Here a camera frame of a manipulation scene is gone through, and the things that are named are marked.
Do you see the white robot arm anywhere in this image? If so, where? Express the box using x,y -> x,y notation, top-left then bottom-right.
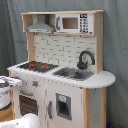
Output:
0,76 -> 41,128

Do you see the right red oven knob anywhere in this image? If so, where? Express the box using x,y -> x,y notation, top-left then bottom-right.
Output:
32,81 -> 38,87

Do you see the white oven door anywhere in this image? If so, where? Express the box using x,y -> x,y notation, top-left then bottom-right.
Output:
13,86 -> 45,124

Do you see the grey range hood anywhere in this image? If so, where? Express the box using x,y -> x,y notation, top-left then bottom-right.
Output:
26,15 -> 54,34

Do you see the white fridge cabinet door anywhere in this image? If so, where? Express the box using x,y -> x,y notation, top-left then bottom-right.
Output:
46,81 -> 83,128

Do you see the black toy faucet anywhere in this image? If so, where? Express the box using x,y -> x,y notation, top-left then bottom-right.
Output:
77,50 -> 95,70

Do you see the black toy stovetop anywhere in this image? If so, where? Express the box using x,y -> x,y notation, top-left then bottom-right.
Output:
20,61 -> 57,73

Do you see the silver toy sink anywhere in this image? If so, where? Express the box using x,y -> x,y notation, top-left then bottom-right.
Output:
53,67 -> 93,81

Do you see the toy microwave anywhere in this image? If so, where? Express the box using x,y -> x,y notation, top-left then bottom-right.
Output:
56,14 -> 93,34

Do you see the wooden toy kitchen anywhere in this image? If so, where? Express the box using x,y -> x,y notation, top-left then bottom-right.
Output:
9,10 -> 115,128

